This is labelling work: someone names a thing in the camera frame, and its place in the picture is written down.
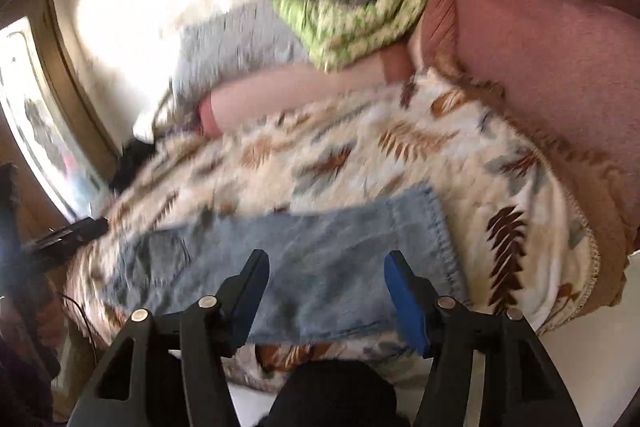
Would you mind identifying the person's black trousers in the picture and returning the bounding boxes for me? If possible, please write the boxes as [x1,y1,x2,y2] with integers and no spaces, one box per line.
[260,357,401,427]

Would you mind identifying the black cloth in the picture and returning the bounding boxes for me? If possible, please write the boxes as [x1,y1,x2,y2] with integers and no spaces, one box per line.
[109,139,156,192]

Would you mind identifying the black cable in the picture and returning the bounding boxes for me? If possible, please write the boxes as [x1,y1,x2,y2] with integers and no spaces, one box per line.
[57,291,101,353]

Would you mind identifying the grey quilted cover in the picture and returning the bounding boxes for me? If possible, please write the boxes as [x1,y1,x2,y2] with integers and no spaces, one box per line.
[170,0,386,108]

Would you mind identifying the light blue denim pants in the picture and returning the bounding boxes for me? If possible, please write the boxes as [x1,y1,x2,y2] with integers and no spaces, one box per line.
[102,182,468,345]

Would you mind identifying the leaf printed cream blanket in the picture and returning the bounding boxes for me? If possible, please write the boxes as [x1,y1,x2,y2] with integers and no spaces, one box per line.
[65,67,601,395]

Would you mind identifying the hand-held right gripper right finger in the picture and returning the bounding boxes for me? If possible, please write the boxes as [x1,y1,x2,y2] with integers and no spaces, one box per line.
[384,251,583,427]

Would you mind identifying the green patterned cloth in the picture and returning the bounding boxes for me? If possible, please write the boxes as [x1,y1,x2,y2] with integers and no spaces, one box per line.
[274,0,435,72]

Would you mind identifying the window with wooden frame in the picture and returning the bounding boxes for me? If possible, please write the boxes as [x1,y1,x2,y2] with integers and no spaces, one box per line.
[0,17,108,223]

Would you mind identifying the person's left forearm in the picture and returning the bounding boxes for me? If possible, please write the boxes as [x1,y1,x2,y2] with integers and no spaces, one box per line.
[0,272,66,427]

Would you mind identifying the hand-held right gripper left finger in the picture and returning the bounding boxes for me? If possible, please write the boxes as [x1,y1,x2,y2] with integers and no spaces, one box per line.
[67,249,271,427]

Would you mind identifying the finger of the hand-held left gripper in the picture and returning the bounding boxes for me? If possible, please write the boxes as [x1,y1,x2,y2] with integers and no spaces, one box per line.
[30,217,108,258]

